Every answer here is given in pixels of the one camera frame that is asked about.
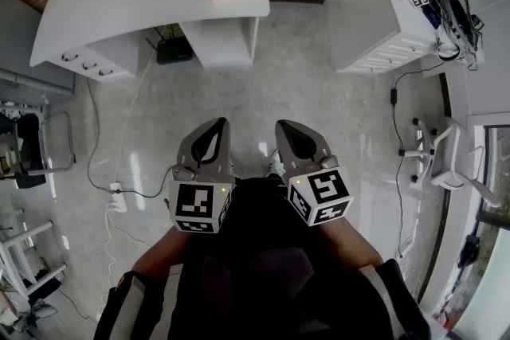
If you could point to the person's left forearm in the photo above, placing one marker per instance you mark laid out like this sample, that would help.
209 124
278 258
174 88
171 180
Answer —
163 255

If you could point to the person's right forearm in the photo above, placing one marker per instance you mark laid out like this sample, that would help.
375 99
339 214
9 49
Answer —
350 243

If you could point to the small black device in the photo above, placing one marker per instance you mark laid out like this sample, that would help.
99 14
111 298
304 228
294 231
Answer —
469 251

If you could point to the black chair with metal frame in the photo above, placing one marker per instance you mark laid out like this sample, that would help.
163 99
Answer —
28 147

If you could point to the white office chair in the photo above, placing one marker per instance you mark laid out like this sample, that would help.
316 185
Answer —
446 159

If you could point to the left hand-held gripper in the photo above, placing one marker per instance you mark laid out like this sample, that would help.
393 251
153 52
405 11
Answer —
195 203

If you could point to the white shelf cabinet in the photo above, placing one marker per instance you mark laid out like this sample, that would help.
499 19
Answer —
358 12

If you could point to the person's white striped shoe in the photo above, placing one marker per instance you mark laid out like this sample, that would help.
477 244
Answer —
275 163

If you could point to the white power strip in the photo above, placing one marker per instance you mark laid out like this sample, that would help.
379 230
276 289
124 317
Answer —
118 197

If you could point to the person's black striped top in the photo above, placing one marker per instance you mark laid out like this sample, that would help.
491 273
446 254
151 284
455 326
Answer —
259 290

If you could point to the black power adapter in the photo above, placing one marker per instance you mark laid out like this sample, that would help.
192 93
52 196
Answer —
393 96

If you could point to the white framed window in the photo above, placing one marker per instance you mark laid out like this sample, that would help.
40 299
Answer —
494 235

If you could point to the black router with antennas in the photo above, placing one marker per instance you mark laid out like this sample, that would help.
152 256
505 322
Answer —
174 51

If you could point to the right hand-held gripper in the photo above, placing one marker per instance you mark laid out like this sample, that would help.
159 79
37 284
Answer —
322 191

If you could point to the white metal table frame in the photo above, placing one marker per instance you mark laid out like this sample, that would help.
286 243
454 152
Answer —
24 247

